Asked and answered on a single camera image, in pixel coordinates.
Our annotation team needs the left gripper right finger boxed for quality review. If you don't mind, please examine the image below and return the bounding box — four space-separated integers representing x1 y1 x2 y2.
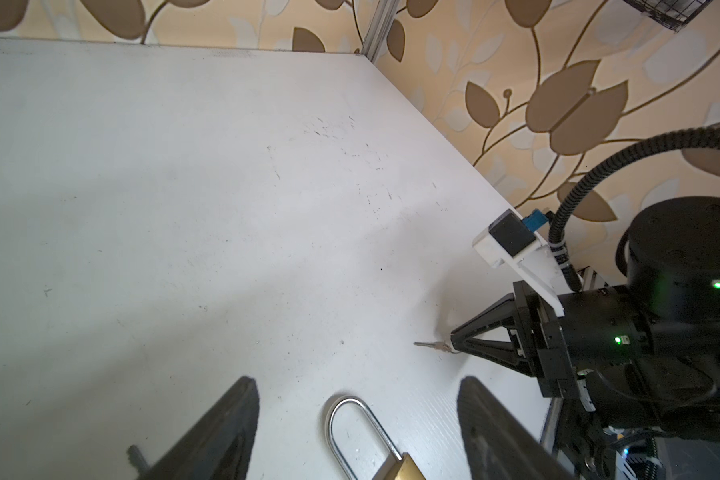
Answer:
457 376 573 480

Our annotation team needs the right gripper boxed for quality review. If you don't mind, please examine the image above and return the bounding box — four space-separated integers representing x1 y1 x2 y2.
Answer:
450 281 648 398

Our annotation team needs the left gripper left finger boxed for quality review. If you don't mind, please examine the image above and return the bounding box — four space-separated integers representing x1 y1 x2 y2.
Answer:
138 376 260 479

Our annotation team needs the silver key with ring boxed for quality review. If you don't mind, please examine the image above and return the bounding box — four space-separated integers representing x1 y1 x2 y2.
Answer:
414 341 458 354

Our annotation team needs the large brass padlock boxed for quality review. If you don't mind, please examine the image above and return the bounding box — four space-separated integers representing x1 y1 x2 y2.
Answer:
322 394 425 480

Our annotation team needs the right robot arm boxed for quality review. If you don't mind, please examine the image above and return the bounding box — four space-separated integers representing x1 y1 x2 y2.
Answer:
451 196 720 479

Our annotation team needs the small silver key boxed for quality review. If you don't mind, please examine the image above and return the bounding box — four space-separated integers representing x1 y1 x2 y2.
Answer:
127 445 150 476

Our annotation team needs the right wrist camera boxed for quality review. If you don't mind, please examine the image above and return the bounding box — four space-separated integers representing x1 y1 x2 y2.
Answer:
473 208 570 317

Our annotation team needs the right wire basket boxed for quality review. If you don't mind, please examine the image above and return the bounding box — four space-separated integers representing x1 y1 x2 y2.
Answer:
625 0 711 32

